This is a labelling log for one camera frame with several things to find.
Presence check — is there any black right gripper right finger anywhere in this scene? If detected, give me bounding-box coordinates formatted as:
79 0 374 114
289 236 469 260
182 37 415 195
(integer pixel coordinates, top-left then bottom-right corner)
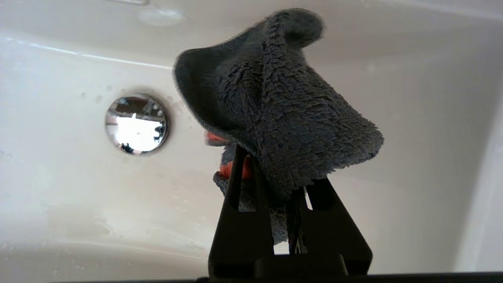
286 178 373 275

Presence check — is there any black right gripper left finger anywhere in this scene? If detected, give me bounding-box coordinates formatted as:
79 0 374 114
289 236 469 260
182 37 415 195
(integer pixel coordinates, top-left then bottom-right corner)
208 145 275 277

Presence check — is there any beige sink basin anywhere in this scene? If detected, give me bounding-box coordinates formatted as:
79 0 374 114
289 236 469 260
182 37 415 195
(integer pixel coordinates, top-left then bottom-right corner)
0 0 503 276

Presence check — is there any chrome drain stopper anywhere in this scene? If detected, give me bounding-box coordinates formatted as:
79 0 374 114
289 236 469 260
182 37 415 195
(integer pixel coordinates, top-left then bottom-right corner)
105 94 170 155

